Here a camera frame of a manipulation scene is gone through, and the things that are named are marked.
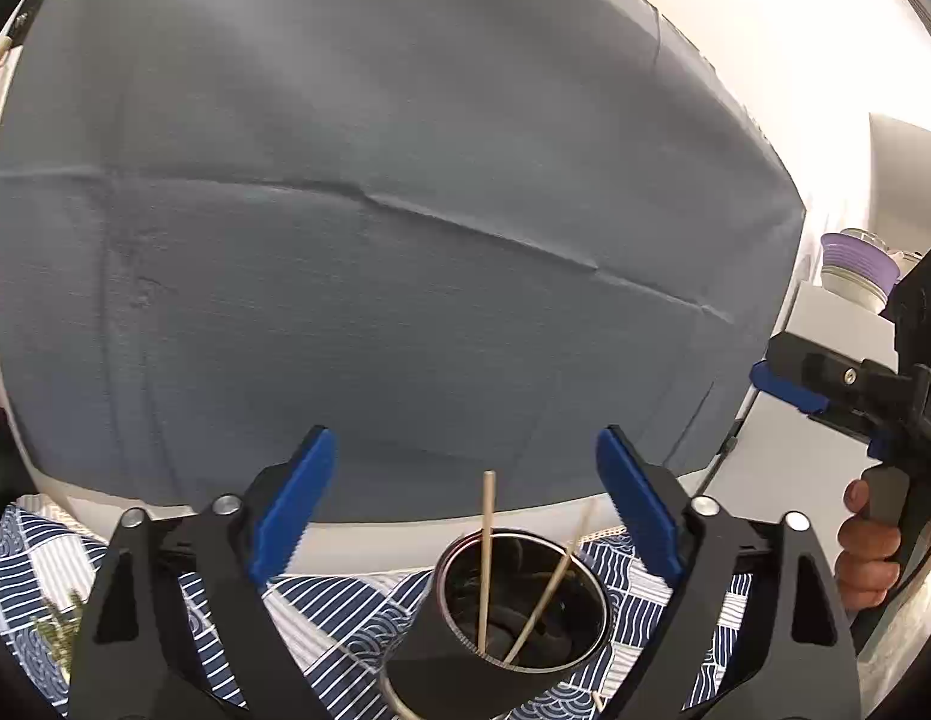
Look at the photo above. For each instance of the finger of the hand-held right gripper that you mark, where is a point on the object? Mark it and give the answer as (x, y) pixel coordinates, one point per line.
(784, 382)
(840, 420)

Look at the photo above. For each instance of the blue white patterned tablecloth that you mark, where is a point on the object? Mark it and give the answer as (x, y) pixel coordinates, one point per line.
(345, 607)

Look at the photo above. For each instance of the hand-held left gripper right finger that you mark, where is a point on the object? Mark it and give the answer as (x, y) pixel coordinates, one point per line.
(638, 510)

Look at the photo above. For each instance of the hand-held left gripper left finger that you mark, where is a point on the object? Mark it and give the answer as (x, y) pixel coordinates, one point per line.
(296, 510)

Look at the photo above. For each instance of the person's right hand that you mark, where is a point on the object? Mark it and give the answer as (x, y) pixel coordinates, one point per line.
(867, 562)

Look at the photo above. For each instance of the person's right forearm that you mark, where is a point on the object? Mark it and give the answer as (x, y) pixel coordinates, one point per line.
(908, 637)

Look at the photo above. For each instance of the wooden chopstick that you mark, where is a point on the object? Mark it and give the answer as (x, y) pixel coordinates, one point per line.
(486, 540)
(548, 600)

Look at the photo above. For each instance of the small green potted plant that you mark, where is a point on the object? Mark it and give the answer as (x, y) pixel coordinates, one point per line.
(56, 626)

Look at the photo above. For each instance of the black utensil holder cup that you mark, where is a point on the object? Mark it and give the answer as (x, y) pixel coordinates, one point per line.
(435, 660)

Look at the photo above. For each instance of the purple white lidded jar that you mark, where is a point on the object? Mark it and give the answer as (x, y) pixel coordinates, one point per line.
(859, 255)

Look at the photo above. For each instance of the grey fabric cloth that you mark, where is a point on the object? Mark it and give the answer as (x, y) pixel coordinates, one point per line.
(375, 240)

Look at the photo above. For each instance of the white bowl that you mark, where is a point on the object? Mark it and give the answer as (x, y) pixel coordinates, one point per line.
(852, 292)

